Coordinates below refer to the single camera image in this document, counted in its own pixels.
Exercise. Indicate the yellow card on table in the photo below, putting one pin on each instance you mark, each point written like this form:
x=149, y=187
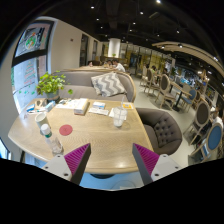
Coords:
x=127, y=105

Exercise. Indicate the clear plastic cup with straw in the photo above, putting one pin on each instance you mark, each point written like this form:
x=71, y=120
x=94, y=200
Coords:
x=120, y=114

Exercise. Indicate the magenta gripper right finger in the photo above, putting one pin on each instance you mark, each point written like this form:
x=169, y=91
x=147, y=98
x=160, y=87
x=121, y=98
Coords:
x=152, y=166

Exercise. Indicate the red round coaster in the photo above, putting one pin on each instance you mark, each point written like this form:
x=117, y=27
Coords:
x=65, y=130

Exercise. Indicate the white booklet on table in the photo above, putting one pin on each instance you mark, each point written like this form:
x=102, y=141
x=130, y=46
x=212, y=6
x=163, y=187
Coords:
x=98, y=108

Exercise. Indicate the blue upholstered wooden chair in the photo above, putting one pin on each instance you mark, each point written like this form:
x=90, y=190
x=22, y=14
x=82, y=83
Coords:
x=210, y=143

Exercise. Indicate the white paper cup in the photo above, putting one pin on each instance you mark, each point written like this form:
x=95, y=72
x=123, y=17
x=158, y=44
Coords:
x=41, y=119

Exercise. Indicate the grey round-back wooden chair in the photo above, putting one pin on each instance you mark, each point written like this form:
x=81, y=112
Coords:
x=201, y=118

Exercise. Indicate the grey chevron pillow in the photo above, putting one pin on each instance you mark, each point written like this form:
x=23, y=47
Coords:
x=108, y=84

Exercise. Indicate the white tissue box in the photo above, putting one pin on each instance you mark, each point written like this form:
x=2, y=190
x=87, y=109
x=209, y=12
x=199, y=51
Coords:
x=80, y=106

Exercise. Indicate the grey upholstered sofa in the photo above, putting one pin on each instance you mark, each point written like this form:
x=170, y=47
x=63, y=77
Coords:
x=79, y=85

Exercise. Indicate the seated person in white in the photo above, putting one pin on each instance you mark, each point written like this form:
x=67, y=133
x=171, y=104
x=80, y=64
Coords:
x=118, y=66

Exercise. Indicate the dark grey tufted armchair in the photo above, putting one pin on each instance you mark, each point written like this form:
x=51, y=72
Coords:
x=162, y=129

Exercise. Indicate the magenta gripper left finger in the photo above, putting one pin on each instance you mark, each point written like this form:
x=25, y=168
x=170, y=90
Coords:
x=71, y=166

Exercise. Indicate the blue packet on table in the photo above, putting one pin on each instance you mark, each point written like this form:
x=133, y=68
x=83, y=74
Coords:
x=50, y=106

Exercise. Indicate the wall poster with green logo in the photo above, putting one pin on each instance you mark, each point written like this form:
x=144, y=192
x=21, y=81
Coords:
x=34, y=38

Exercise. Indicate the clear plastic water bottle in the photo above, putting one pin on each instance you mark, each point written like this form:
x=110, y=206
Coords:
x=51, y=139

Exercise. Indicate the green potted plant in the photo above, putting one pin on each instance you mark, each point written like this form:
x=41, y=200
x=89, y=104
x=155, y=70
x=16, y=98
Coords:
x=51, y=84

